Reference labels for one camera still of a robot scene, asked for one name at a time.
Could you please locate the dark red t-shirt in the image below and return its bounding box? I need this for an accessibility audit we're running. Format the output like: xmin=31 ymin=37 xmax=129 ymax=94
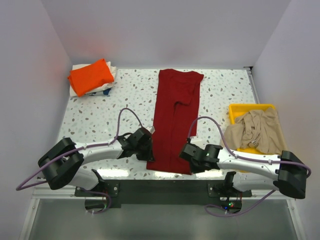
xmin=146 ymin=69 xmax=204 ymax=175

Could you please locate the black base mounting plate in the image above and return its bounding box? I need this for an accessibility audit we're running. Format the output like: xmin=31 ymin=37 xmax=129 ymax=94
xmin=74 ymin=178 xmax=253 ymax=209

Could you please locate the folded orange t-shirt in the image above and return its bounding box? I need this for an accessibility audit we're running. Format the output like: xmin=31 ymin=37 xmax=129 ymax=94
xmin=67 ymin=58 xmax=115 ymax=97

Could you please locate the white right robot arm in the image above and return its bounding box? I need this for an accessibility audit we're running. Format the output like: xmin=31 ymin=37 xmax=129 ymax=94
xmin=179 ymin=142 xmax=309 ymax=199

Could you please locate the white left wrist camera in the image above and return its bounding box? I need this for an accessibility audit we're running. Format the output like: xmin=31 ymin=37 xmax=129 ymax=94
xmin=146 ymin=126 xmax=155 ymax=134

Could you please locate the folded white t-shirt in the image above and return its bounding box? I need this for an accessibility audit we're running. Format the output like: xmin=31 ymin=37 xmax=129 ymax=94
xmin=69 ymin=61 xmax=117 ymax=97

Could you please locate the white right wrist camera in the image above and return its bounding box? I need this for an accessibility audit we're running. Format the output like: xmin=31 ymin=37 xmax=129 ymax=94
xmin=189 ymin=136 xmax=204 ymax=147

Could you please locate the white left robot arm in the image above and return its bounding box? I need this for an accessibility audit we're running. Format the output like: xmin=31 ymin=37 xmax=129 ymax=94
xmin=37 ymin=126 xmax=155 ymax=196

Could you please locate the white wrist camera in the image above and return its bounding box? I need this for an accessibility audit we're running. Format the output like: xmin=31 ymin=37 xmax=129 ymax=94
xmin=146 ymin=126 xmax=155 ymax=134
xmin=189 ymin=136 xmax=204 ymax=147

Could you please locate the yellow plastic bin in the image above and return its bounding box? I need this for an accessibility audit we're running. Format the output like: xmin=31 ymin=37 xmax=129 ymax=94
xmin=223 ymin=103 xmax=288 ymax=155

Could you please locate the beige t-shirt in bin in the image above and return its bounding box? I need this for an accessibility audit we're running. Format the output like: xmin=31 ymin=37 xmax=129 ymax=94
xmin=221 ymin=107 xmax=288 ymax=155

